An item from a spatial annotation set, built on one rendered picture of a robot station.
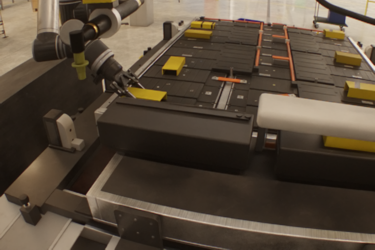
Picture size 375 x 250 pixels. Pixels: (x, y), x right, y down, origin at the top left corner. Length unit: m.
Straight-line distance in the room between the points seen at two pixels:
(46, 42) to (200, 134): 0.82
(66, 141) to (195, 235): 0.62
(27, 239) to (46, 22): 0.88
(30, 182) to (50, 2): 0.78
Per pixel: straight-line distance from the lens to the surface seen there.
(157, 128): 0.81
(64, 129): 1.12
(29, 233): 0.98
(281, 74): 1.45
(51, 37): 1.36
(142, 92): 1.15
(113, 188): 0.81
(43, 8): 1.41
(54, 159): 1.14
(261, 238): 0.73
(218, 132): 0.80
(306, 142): 0.81
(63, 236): 0.93
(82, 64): 0.69
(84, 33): 0.69
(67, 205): 0.96
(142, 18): 6.31
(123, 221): 0.77
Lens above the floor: 1.54
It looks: 30 degrees down
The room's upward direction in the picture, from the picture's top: straight up
